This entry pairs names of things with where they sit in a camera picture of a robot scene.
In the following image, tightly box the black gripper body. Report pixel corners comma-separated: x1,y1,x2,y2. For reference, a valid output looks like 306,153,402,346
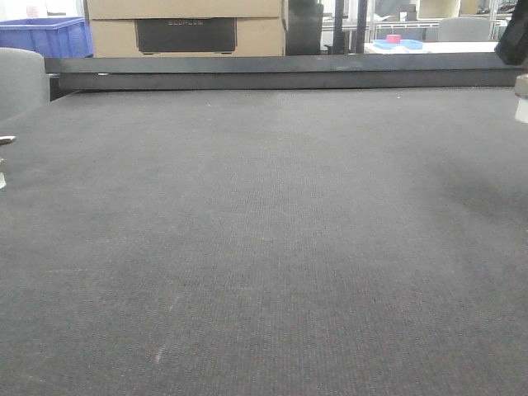
494,0,527,65

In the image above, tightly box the metal valve with white caps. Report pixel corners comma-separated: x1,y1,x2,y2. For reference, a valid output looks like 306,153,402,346
514,74,528,124

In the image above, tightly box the lower cardboard box black print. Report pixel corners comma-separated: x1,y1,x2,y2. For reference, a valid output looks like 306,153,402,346
90,18,285,58

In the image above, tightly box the upper cardboard box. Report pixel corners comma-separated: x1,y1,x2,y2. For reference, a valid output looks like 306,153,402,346
87,0,288,20

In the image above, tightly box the metal valve at left edge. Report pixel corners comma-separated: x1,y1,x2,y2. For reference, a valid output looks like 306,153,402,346
0,135,17,190

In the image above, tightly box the white background table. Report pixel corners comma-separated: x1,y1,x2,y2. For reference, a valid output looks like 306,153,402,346
364,41,497,54

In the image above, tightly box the light blue tray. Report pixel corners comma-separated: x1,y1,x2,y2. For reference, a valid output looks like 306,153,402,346
373,39,423,50

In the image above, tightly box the pink tape roll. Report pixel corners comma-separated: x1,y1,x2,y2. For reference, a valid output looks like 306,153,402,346
385,34,402,45

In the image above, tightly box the black pillar stand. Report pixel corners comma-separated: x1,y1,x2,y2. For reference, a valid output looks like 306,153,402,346
285,0,324,56

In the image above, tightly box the blue plastic crate background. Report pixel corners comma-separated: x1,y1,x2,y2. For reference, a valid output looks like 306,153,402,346
1,16,93,58

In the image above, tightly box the grey chair back left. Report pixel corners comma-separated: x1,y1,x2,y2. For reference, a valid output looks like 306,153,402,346
1,47,50,121

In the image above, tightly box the black conveyor side rail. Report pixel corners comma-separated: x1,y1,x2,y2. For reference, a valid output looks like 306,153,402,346
45,53,527,97

